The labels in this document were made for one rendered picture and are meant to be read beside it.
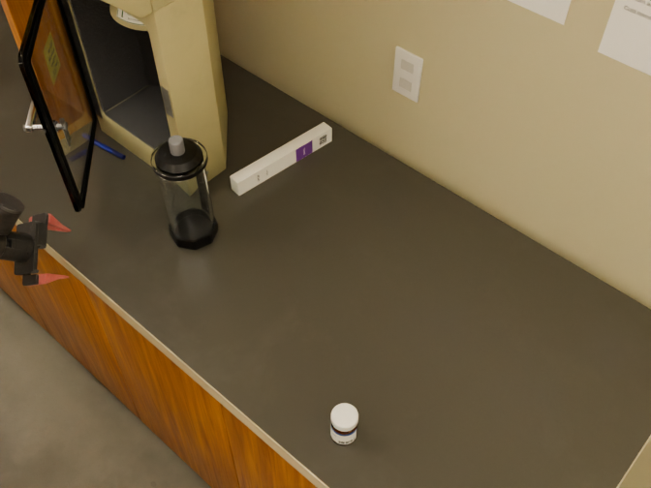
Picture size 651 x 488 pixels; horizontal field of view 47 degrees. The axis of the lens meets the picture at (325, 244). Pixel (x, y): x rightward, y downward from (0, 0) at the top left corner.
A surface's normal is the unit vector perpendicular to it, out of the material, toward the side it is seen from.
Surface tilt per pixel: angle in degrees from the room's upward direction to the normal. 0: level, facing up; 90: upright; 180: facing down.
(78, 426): 0
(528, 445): 0
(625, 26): 90
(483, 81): 90
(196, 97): 90
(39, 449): 0
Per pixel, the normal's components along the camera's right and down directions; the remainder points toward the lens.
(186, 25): 0.75, 0.51
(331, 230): 0.00, -0.63
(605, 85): -0.66, 0.58
